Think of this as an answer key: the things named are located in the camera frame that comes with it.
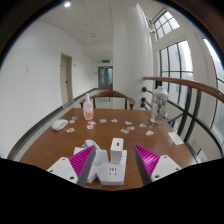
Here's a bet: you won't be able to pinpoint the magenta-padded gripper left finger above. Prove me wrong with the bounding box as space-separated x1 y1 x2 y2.
46 145 98 188

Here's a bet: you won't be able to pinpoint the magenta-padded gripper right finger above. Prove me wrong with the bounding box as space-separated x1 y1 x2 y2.
132 143 183 187

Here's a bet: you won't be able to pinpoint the white charger block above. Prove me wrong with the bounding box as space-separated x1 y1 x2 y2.
109 137 125 165

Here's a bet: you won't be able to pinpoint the white power strip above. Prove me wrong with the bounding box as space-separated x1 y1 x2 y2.
72 146 128 187

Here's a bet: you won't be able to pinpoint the white paper sheet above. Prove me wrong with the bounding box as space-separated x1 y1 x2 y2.
167 131 185 146

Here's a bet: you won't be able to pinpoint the white computer mouse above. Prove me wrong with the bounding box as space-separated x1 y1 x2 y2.
50 118 69 132

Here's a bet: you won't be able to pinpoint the white orange-label pump bottle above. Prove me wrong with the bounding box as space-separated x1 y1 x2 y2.
82 93 95 121

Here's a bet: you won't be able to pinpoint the clear plastic water bottle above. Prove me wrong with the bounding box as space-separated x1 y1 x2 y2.
149 85 170 127

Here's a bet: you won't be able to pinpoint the wooden chair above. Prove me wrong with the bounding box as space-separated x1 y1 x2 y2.
79 89 137 111

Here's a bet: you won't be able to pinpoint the beige side door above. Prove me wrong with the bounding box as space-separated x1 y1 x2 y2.
59 52 74 107

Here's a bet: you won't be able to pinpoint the wooden handrail with black balusters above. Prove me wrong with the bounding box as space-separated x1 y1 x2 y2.
141 76 224 161

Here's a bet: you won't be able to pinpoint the glass double door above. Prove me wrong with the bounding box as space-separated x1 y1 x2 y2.
97 65 114 90

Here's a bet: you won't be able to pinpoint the tall gridded window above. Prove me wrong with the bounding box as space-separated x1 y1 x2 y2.
159 39 194 105

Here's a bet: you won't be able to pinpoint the small gridded upper window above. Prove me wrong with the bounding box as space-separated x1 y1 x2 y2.
153 10 181 41

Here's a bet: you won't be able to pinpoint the white power strip plug cable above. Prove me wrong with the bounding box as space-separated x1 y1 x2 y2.
81 139 101 151

